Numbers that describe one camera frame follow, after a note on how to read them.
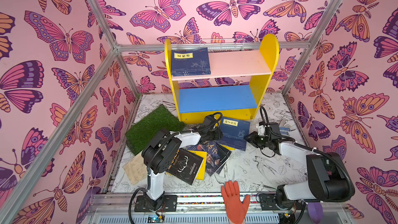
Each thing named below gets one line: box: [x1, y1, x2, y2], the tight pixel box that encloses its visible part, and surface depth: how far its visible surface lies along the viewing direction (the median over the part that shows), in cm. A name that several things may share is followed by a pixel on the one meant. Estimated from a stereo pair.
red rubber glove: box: [220, 180, 251, 224], surface depth 75 cm
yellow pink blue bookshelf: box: [164, 33, 280, 124], surface depth 94 cm
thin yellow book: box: [187, 149, 208, 181], surface depth 83 cm
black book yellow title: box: [165, 148, 204, 186], surface depth 83 cm
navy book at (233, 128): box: [220, 116, 251, 139], surface depth 97 cm
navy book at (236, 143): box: [214, 136, 247, 151], surface depth 92 cm
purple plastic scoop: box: [307, 202, 324, 224], surface depth 71 cm
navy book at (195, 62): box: [171, 47, 211, 77], surface depth 76 cm
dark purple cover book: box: [186, 140, 232, 177], surface depth 87 cm
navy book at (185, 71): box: [171, 66, 211, 77], surface depth 74 cm
